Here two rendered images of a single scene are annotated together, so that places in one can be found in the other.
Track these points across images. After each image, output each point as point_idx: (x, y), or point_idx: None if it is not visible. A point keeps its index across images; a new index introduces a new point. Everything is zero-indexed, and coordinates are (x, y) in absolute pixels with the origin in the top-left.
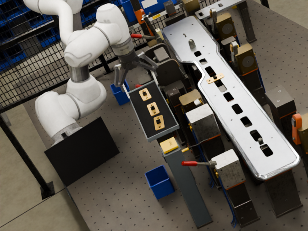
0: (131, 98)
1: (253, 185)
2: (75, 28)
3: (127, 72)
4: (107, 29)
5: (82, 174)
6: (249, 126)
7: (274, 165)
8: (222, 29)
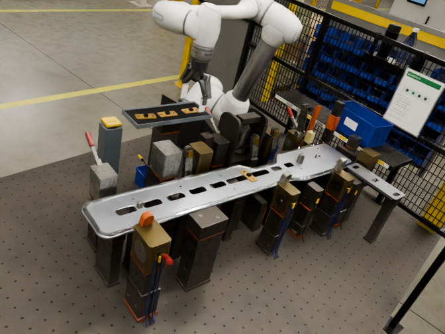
0: (187, 104)
1: None
2: (258, 54)
3: (189, 75)
4: (191, 17)
5: None
6: None
7: (99, 215)
8: (333, 181)
